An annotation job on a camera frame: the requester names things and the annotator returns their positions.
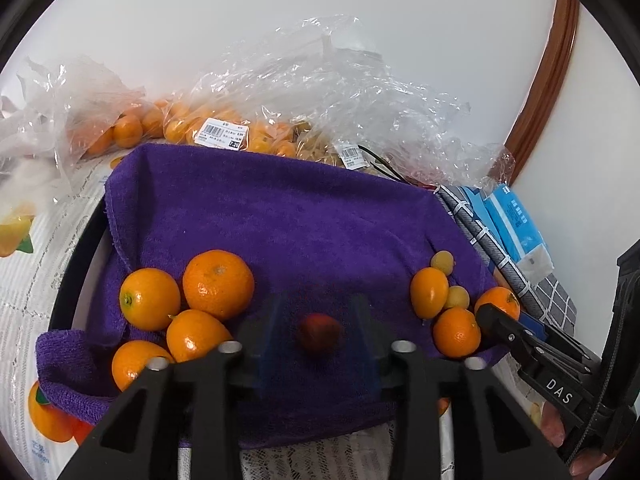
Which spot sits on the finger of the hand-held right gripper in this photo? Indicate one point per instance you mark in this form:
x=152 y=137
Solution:
x=505 y=332

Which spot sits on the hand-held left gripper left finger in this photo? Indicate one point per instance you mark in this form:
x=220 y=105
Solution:
x=267 y=355

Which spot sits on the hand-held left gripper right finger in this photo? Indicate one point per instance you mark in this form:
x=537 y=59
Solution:
x=362 y=350

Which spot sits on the mandarin orange with green stem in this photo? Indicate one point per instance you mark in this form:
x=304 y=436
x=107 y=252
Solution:
x=500 y=300

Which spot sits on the small red fruit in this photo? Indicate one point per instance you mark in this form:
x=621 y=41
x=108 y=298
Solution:
x=320 y=333

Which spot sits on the orange kumquat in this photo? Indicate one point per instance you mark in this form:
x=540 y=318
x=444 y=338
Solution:
x=456 y=332
x=429 y=292
x=150 y=299
x=197 y=335
x=130 y=365

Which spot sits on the tan longan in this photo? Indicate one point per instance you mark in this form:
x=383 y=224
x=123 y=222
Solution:
x=458 y=298
x=443 y=263

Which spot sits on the large mandarin orange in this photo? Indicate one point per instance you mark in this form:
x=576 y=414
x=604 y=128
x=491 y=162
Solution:
x=217 y=285

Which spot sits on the black tray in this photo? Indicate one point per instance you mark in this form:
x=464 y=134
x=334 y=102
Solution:
x=75 y=285

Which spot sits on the person's right hand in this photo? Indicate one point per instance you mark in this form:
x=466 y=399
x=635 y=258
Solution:
x=552 y=425

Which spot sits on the folded grey checked cloth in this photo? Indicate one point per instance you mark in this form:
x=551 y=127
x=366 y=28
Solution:
x=550 y=295

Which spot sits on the blue white tissue pack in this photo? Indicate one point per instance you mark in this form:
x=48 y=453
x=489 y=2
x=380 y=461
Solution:
x=515 y=230

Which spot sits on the purple towel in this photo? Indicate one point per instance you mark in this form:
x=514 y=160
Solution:
x=300 y=230

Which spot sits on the clear bag of kumquats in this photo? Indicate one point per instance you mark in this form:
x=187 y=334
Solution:
x=260 y=137

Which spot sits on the clear bag of longans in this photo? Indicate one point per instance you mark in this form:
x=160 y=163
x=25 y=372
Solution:
x=375 y=90

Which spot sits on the crumpled clear plastic bag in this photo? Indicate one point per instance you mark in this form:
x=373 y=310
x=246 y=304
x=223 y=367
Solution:
x=60 y=105

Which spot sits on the brown wooden door frame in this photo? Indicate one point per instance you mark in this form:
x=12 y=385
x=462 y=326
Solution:
x=560 y=60

